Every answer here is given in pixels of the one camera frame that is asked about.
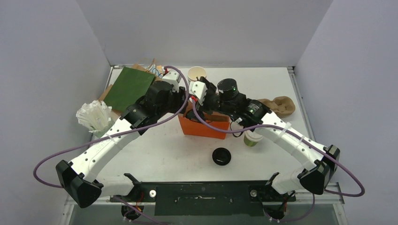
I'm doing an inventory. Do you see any orange paper bag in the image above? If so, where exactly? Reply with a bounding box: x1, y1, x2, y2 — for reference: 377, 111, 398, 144
178, 102, 230, 139

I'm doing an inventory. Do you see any white plastic lid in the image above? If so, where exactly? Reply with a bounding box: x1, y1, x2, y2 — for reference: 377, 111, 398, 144
244, 130, 263, 139

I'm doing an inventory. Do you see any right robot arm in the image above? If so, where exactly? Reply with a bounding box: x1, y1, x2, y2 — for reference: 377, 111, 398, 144
189, 77, 340, 201

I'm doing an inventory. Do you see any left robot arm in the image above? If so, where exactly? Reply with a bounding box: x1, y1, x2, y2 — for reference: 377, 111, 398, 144
56, 81, 187, 208

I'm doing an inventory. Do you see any stack of paper cups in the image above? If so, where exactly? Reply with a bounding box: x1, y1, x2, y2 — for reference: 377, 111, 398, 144
187, 66, 207, 82

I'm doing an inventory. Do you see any green paper bag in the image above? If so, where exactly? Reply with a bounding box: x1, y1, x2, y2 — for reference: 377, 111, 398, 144
103, 67, 155, 112

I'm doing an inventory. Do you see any stack of pulp cup carriers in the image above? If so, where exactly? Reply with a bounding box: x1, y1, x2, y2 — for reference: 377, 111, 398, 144
259, 96, 296, 118

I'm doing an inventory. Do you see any white wrapped straws bundle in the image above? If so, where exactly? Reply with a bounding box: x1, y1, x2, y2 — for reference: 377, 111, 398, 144
76, 100, 114, 133

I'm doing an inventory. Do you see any green cup holder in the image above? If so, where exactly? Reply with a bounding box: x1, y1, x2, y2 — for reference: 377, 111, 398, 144
91, 127, 109, 138

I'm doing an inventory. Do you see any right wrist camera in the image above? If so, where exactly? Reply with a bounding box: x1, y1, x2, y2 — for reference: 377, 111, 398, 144
189, 81, 207, 105

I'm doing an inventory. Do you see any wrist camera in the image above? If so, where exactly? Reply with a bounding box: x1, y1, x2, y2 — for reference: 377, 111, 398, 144
189, 81, 207, 105
162, 70, 181, 92

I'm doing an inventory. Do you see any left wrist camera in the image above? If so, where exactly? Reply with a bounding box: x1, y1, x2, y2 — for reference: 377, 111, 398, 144
162, 70, 181, 92

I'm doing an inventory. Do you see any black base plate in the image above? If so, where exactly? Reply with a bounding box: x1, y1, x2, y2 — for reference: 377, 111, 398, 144
120, 180, 296, 217

